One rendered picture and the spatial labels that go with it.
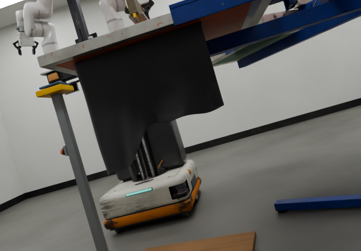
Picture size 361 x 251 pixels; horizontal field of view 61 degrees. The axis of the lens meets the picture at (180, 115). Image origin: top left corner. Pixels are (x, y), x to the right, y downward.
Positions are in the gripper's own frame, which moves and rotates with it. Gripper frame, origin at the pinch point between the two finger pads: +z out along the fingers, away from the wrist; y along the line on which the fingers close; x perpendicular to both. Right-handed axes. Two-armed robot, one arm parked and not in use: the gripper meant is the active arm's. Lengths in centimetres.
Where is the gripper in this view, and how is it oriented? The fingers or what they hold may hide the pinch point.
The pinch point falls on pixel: (142, 19)
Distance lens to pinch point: 137.8
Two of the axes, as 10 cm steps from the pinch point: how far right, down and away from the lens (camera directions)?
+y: -9.6, 2.8, 1.0
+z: 2.8, 9.6, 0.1
